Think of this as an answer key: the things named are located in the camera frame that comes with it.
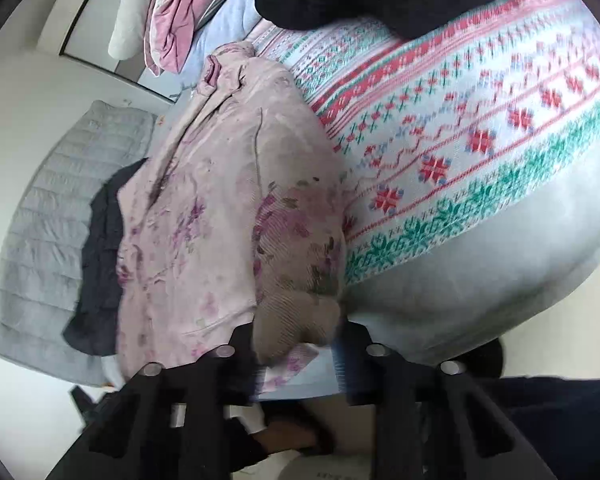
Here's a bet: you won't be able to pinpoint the black down jacket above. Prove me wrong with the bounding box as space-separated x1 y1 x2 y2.
62 157 149 356

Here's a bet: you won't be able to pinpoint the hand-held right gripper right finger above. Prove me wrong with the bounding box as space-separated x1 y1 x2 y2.
332 322 556 480

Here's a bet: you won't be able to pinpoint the pink floral padded jacket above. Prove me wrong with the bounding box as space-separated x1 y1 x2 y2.
115 42 352 397

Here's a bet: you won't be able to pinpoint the person's dark trousers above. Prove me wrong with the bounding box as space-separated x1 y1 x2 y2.
480 340 600 480

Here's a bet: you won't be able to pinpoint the white printed object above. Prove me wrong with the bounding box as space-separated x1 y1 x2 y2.
275 452 376 480

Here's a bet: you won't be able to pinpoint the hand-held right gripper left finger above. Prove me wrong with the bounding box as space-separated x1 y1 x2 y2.
47 325 267 480

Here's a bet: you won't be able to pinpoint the white pillow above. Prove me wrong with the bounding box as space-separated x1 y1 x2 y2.
107 0 169 59

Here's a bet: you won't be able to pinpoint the white and grey wardrobe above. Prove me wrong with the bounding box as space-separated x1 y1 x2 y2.
60 0 181 107

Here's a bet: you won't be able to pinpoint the grey quilted headboard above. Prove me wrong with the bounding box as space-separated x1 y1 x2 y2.
0 100 159 387

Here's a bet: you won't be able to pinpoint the pink folded duvet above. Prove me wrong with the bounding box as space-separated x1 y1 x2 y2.
142 0 255 79

